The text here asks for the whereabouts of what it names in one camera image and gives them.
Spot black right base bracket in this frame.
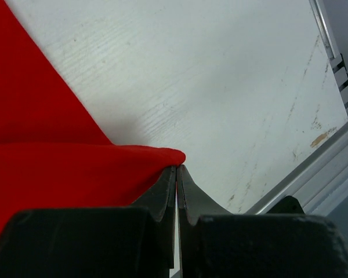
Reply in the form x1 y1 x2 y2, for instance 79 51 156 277
267 196 305 214

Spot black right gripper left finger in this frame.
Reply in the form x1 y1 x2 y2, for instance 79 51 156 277
0 166 176 277

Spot bright red t shirt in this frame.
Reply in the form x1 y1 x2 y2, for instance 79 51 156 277
0 1 186 234

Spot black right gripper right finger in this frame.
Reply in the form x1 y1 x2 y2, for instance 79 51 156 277
177 166 348 277

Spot aluminium mounting rail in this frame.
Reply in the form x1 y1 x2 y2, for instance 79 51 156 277
247 1 348 215

